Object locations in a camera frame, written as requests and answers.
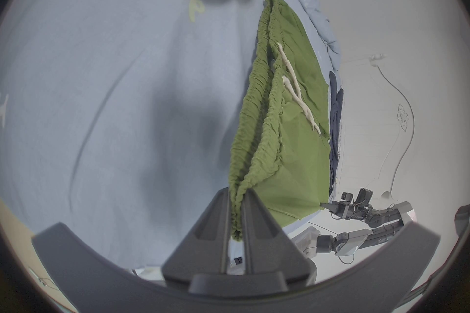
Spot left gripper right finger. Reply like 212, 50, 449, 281
240, 189, 317, 276

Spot bed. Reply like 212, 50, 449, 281
0, 0, 419, 268

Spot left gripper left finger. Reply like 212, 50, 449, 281
162, 188, 232, 276

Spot green shorts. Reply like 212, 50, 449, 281
228, 0, 333, 242

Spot dark blue garment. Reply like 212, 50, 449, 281
328, 71, 344, 199

